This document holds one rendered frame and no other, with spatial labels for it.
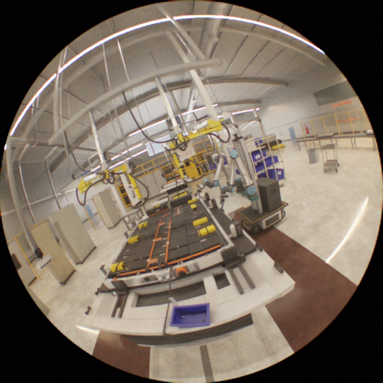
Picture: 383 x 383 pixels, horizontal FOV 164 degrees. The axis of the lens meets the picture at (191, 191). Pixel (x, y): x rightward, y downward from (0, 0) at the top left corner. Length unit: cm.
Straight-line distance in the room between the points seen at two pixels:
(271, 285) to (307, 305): 96
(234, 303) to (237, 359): 91
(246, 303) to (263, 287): 15
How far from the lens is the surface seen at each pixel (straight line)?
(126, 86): 257
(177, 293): 120
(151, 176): 1111
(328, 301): 190
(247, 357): 167
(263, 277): 99
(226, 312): 90
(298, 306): 180
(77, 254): 562
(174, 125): 204
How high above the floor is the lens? 166
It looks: 12 degrees down
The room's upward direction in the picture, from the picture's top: 21 degrees counter-clockwise
